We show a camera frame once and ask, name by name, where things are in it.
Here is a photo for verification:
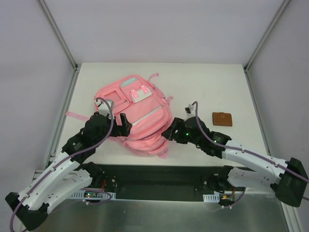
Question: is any pink student backpack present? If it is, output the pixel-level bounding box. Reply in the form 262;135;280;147
66;75;173;159

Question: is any brown leather wallet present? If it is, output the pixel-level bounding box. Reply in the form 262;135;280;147
212;112;233;127

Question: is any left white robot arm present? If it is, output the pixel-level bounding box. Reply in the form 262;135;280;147
5;112;132;231

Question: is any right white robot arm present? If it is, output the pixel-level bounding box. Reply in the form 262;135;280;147
162;117;309;207

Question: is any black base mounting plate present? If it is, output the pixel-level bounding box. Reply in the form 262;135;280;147
91;164;244;202

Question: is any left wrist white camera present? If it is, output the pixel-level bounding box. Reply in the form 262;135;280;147
95;99;114;119

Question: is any left white cable duct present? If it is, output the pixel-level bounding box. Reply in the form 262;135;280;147
68;190;116;200

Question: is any white cable duct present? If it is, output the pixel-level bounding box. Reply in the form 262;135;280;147
203;193;220;203
68;190;116;200

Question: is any right white cable duct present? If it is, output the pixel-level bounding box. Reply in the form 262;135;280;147
203;193;220;203

